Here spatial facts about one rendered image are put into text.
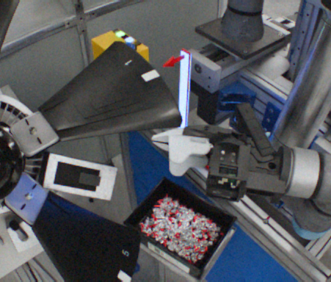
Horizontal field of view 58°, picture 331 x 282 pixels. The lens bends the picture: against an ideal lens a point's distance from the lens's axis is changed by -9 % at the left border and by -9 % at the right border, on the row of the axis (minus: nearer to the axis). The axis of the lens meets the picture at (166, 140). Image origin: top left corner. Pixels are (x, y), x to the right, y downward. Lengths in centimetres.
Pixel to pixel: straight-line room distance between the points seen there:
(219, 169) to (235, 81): 67
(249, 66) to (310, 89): 61
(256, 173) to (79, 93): 34
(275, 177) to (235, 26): 65
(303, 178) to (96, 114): 35
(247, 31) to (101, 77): 57
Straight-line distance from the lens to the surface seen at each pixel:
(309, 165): 48
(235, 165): 45
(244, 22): 104
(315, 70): 50
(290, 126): 55
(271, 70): 111
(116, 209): 181
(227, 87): 107
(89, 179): 68
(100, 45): 96
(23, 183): 58
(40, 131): 56
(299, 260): 81
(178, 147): 48
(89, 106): 57
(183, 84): 73
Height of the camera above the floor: 156
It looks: 49 degrees down
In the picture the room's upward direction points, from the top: straight up
